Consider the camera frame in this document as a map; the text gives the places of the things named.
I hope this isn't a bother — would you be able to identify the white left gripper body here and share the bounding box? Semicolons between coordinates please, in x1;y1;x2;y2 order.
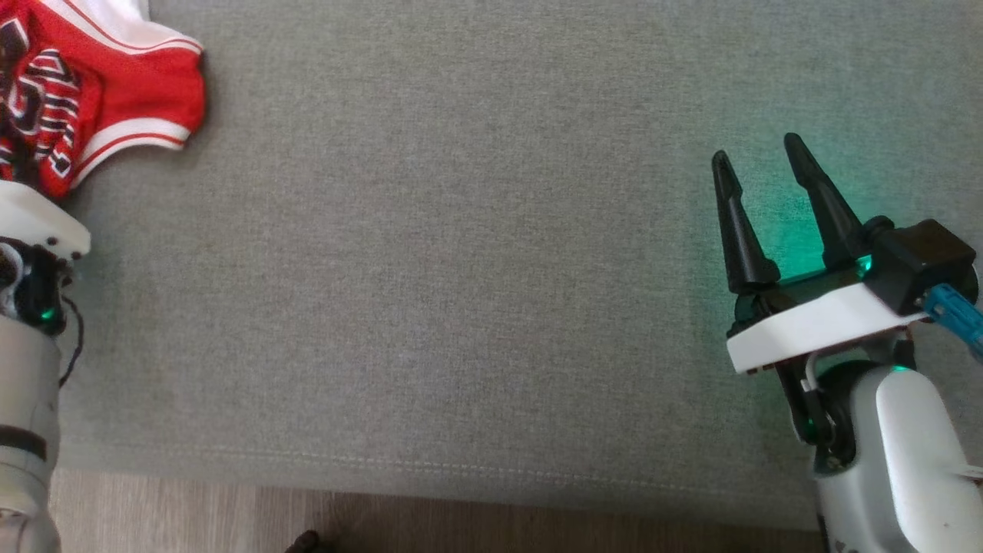
0;179;92;263

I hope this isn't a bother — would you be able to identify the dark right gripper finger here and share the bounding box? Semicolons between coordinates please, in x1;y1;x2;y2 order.
711;150;782;296
783;132;870;271

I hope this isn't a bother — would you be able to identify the red white basketball jersey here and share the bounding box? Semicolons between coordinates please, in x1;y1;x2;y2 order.
0;0;207;199

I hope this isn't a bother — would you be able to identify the right blue-plug black cable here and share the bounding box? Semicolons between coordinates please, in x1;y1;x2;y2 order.
922;283;983;362

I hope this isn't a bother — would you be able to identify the left blue-plug black cable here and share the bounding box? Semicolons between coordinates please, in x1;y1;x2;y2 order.
58;296;85;387

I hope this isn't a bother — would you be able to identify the blue-plug black cable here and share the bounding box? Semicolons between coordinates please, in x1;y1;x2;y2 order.
922;283;983;362
58;296;85;387

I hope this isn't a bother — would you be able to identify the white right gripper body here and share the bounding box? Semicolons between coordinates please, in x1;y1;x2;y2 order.
725;257;930;377

